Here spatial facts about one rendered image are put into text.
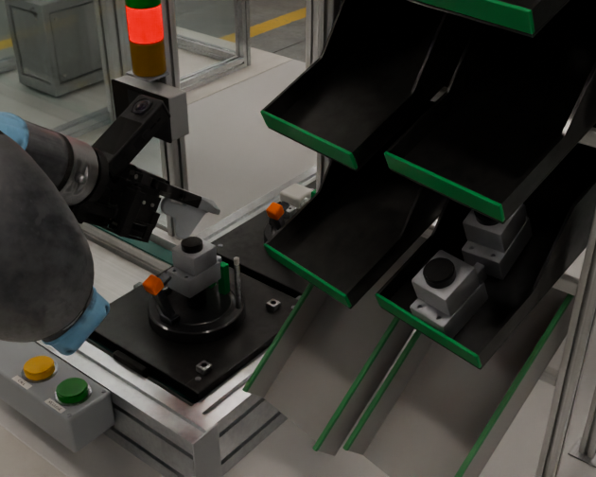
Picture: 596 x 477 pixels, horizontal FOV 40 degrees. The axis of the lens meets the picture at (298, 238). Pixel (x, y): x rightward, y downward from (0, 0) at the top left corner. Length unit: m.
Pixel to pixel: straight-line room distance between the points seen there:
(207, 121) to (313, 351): 1.14
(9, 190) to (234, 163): 1.39
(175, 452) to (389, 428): 0.28
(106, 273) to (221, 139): 0.66
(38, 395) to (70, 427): 0.07
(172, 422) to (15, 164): 0.61
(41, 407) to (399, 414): 0.47
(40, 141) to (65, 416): 0.38
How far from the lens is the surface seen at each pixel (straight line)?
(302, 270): 0.88
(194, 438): 1.05
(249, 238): 1.38
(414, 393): 0.97
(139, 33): 1.23
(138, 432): 1.13
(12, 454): 1.22
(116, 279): 1.41
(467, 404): 0.94
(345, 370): 0.99
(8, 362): 1.21
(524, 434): 1.23
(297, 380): 1.02
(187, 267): 1.15
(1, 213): 0.49
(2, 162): 0.51
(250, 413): 1.12
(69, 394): 1.12
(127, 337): 1.19
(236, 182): 1.79
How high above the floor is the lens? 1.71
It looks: 32 degrees down
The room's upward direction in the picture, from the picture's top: straight up
